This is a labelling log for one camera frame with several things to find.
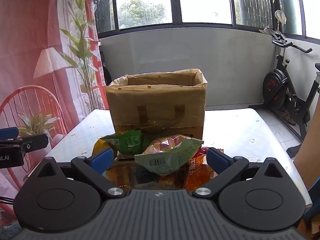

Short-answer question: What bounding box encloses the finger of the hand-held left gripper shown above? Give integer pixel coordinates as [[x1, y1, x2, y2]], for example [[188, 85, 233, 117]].
[[0, 127, 20, 140], [0, 133, 49, 153]]

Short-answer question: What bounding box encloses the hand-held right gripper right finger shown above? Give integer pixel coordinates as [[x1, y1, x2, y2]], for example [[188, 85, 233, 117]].
[[192, 147, 288, 198]]

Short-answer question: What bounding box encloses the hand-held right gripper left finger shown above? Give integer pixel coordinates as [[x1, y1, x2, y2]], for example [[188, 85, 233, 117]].
[[32, 147, 127, 198]]

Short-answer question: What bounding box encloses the yellow snack packet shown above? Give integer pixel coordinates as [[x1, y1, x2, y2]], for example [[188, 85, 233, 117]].
[[93, 139, 118, 160]]

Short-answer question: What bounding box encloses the red orange snack packet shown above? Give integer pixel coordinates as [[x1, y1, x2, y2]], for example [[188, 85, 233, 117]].
[[184, 147, 218, 189]]

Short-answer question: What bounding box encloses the shiny orange snack packet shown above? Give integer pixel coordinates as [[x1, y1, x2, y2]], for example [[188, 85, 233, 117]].
[[106, 159, 187, 189]]

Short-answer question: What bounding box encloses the dark green snack packet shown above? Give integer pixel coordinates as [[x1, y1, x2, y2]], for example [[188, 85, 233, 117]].
[[104, 129, 143, 155]]

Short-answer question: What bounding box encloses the light green snack packet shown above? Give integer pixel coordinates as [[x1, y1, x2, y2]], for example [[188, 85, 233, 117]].
[[134, 134, 204, 176]]

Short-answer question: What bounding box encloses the brown cardboard box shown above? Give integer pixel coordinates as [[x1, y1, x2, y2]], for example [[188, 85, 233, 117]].
[[105, 68, 208, 143]]

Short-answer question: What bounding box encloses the white floral tablecloth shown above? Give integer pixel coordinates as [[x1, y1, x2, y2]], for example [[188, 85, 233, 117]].
[[25, 108, 313, 205]]

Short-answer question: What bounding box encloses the black object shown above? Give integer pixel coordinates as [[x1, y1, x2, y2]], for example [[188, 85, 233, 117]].
[[100, 51, 112, 86]]

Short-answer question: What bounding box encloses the black exercise bike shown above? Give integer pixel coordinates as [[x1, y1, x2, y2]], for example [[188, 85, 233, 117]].
[[248, 27, 320, 158]]

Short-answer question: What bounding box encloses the red printed curtain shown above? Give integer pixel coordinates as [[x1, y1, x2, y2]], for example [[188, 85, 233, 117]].
[[0, 0, 112, 230]]

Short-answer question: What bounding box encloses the black framed window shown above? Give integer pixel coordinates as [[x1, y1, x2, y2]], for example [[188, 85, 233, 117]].
[[92, 0, 320, 45]]

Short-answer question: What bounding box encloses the white cap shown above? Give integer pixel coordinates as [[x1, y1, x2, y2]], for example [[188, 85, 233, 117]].
[[275, 10, 287, 25]]

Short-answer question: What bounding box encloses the pale cloth on handlebar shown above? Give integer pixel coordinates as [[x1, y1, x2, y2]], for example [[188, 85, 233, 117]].
[[259, 26, 283, 36]]

